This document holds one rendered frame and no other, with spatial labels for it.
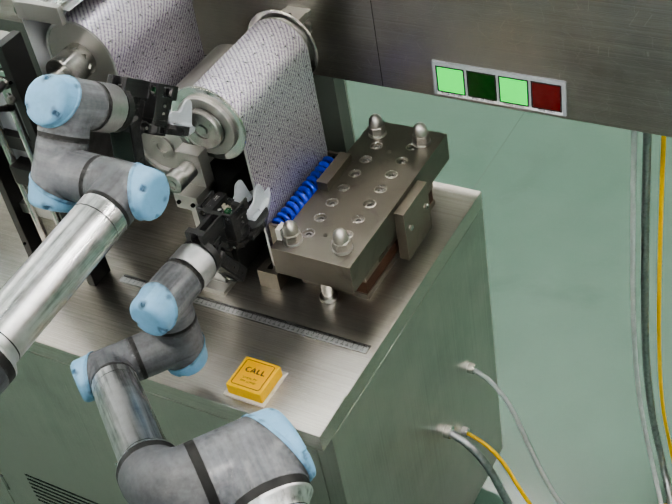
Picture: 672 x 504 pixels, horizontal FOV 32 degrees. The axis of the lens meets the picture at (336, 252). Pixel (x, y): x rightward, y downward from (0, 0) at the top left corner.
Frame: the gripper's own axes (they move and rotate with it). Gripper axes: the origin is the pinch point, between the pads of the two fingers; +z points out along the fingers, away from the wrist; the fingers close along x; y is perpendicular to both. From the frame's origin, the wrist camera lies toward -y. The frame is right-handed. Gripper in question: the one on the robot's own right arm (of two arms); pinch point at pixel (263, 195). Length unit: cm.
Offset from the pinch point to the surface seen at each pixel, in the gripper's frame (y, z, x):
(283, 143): 5.3, 8.6, -0.2
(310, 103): 7.0, 19.1, -0.2
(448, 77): 10.2, 29.4, -23.6
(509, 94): 8.8, 29.4, -35.2
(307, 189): -4.8, 9.0, -3.1
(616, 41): 22, 30, -54
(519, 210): -109, 129, 8
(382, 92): -109, 174, 80
